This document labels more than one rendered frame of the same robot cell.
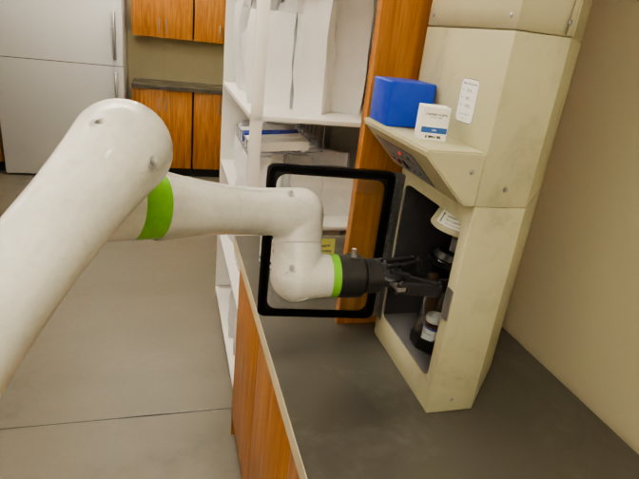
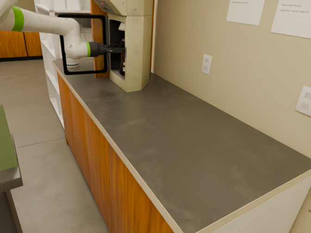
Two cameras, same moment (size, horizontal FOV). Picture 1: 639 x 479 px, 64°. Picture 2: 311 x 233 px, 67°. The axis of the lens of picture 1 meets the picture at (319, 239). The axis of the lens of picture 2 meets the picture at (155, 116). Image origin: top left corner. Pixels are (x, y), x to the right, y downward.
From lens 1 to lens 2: 0.58 m
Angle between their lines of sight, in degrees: 14
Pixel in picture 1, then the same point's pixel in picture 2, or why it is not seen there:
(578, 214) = (168, 26)
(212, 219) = (38, 23)
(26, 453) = not seen: outside the picture
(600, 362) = (180, 72)
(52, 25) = not seen: outside the picture
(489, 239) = (134, 27)
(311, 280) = (79, 49)
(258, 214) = (55, 24)
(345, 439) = (100, 99)
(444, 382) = (130, 80)
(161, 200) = (18, 14)
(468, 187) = (123, 9)
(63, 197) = not seen: outside the picture
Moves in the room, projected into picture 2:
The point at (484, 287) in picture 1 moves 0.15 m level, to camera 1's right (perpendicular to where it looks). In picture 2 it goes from (136, 45) to (159, 45)
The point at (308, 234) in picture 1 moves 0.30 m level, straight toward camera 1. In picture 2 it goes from (75, 33) to (72, 42)
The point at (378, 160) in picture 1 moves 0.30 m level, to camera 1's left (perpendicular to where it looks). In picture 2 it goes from (98, 12) to (52, 9)
